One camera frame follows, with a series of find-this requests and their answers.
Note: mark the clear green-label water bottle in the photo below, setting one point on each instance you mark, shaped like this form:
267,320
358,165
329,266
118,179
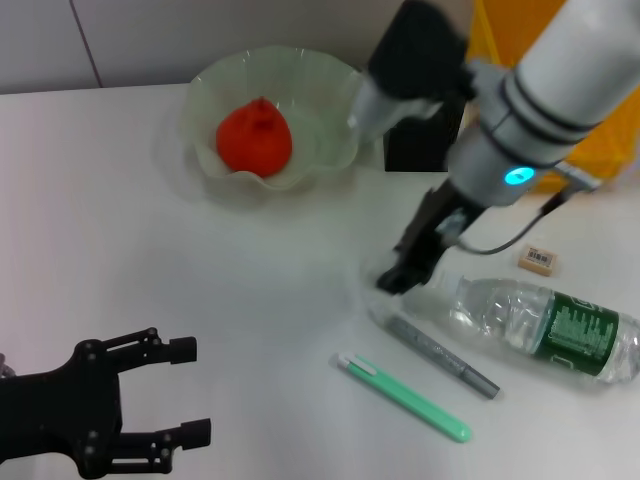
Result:
500,310

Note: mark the yellow plastic bin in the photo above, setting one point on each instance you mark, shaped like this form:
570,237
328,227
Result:
605,145

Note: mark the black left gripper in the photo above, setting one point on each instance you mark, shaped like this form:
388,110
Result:
75,405

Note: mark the green glass fruit bowl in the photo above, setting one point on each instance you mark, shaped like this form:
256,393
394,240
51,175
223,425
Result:
310,80

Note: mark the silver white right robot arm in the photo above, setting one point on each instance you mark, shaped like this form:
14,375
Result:
550,90

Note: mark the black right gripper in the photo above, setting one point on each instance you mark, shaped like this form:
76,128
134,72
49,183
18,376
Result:
435,225

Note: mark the grey glitter pen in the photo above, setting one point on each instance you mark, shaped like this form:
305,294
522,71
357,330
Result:
435,352

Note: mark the green pen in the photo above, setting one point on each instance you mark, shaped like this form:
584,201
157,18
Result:
410,400

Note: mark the beige eraser with barcode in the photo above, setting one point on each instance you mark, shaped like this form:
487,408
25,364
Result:
539,259

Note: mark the red-orange soft orange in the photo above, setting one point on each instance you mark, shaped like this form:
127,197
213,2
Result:
255,140

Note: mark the black mesh pen holder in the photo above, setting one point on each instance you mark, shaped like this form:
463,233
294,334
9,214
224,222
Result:
415,150

